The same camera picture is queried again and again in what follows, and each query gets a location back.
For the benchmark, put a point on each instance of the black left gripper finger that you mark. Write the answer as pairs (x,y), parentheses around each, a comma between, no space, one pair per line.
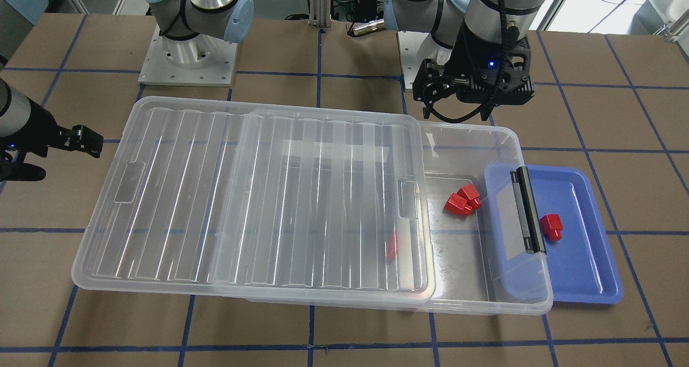
(431,85)
(487,109)

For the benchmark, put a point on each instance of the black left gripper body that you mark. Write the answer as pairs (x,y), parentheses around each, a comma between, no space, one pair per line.
(469,59)

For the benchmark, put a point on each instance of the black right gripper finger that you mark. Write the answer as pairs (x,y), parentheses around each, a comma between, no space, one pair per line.
(80,138)
(21,172)

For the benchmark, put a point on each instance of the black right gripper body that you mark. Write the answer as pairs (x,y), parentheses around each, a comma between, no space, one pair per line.
(33,127)

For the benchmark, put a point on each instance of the clear plastic box lid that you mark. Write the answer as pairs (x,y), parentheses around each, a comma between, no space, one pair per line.
(158,222)

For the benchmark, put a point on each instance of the red block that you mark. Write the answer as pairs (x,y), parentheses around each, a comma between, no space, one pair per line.
(471,195)
(459,206)
(391,247)
(552,227)

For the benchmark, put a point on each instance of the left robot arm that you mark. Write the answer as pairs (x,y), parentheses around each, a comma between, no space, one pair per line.
(495,21)

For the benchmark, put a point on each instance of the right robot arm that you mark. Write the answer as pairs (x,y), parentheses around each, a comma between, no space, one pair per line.
(179,20)

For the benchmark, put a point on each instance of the red block front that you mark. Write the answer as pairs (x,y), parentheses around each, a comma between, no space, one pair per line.
(459,206)
(471,195)

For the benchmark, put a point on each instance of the clear plastic storage box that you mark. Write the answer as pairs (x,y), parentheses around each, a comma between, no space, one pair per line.
(473,216)

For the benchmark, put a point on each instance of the red block under lid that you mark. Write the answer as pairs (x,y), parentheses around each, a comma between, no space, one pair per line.
(391,247)

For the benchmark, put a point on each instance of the blue plastic tray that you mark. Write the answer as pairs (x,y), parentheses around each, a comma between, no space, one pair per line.
(580,267)

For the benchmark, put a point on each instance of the aluminium frame post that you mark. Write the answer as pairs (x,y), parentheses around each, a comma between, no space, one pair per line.
(320,13)

